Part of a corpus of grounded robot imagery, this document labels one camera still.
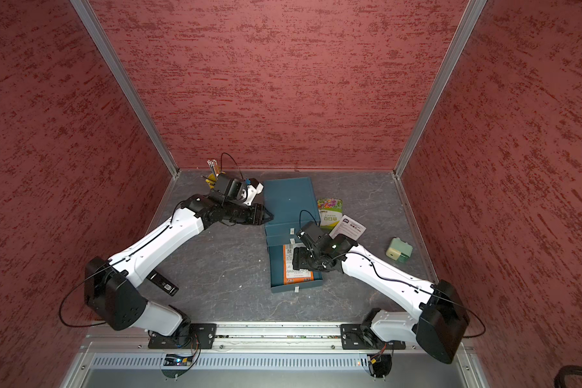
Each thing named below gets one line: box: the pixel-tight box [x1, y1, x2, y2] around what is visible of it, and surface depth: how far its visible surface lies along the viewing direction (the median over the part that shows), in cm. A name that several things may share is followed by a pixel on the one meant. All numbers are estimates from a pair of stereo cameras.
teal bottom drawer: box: [268, 244, 324, 294], surface depth 87 cm
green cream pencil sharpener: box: [385, 236, 414, 264], surface depth 92 cm
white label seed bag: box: [328, 214, 367, 241], surface depth 102 cm
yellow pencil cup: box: [205, 172, 217, 189], surface depth 105 cm
